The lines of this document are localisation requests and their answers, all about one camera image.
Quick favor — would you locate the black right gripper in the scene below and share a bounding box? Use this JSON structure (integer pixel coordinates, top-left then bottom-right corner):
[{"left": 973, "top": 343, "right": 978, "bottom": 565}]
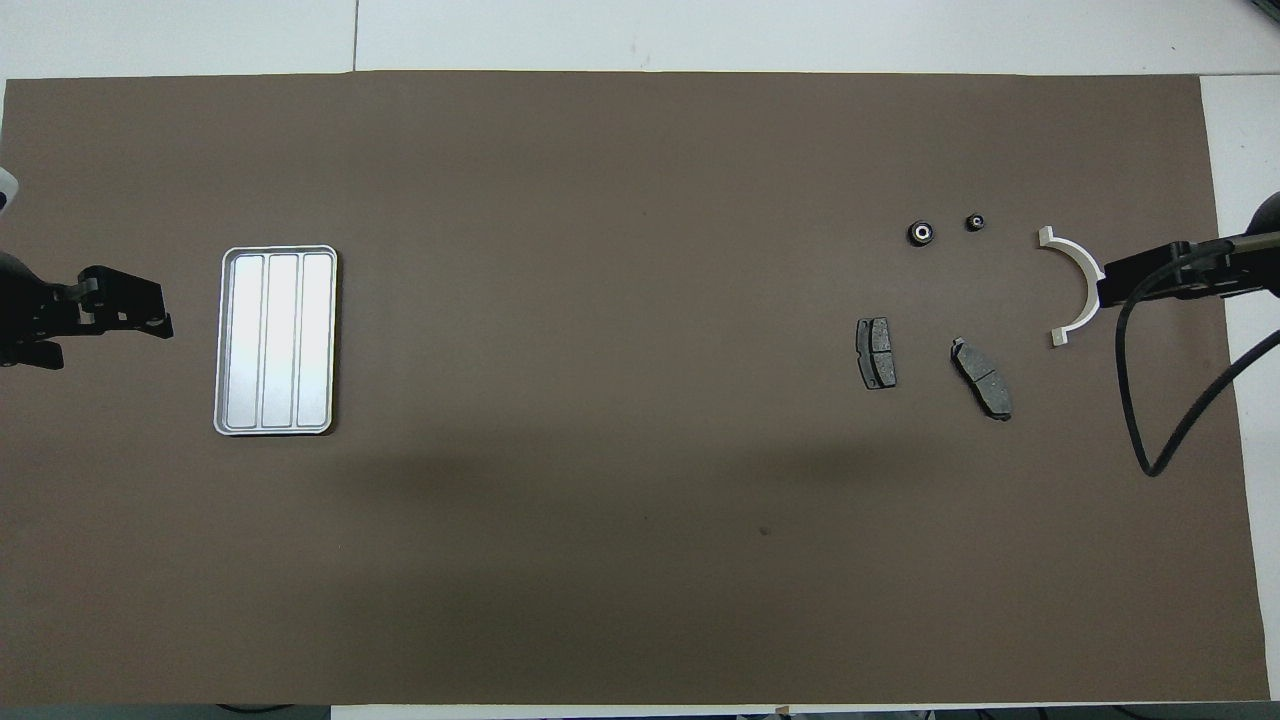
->
[{"left": 1098, "top": 195, "right": 1280, "bottom": 308}]

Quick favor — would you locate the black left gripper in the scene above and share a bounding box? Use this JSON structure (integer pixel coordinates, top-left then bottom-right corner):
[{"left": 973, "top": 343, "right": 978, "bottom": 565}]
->
[{"left": 0, "top": 252, "right": 174, "bottom": 371}]

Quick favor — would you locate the silver metal tray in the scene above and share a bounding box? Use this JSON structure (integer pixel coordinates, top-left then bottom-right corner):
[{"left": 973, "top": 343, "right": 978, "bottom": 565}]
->
[{"left": 213, "top": 244, "right": 339, "bottom": 437}]

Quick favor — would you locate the elongated dark brake pad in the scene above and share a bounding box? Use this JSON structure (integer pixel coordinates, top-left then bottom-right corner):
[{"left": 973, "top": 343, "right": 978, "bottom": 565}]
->
[{"left": 950, "top": 337, "right": 1013, "bottom": 422}]

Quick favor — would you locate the rectangular dark brake pad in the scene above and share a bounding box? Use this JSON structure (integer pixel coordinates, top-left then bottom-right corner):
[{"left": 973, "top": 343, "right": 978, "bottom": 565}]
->
[{"left": 855, "top": 317, "right": 898, "bottom": 391}]

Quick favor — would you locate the brown table mat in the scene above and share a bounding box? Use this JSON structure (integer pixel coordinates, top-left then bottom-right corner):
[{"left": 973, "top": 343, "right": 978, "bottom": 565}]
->
[{"left": 0, "top": 70, "right": 1271, "bottom": 706}]

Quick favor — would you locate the white semicircular bracket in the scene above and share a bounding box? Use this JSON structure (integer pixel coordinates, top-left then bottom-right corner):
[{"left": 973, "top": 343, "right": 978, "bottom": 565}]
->
[{"left": 1037, "top": 226, "right": 1106, "bottom": 348}]

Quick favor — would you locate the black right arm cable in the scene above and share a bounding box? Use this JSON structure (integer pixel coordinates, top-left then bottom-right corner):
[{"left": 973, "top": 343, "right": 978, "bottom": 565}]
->
[{"left": 1115, "top": 245, "right": 1280, "bottom": 479}]

